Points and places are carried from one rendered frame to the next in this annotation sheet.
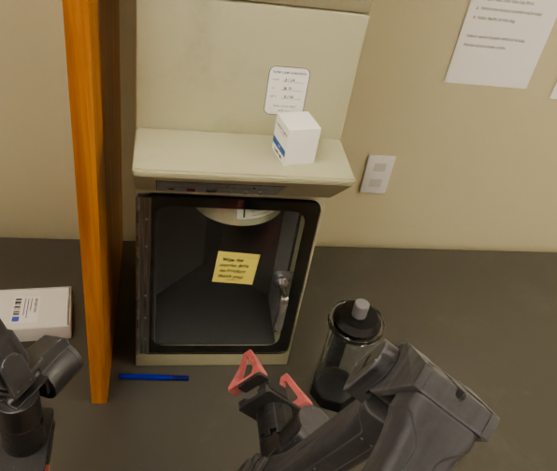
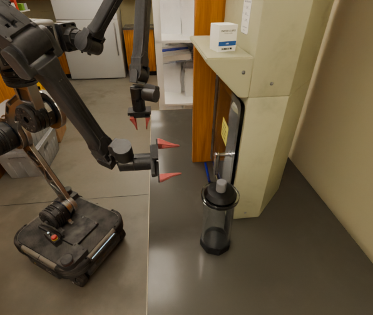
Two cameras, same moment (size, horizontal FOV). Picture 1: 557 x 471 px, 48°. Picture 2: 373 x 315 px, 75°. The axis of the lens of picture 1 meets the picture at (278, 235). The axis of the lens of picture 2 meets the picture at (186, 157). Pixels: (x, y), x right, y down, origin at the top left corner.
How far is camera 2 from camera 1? 1.12 m
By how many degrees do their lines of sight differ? 74
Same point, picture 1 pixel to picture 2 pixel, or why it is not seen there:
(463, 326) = not seen: outside the picture
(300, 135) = (213, 28)
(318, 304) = (289, 238)
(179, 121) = not seen: hidden behind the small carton
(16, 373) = (132, 75)
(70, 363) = (149, 92)
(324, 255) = (347, 245)
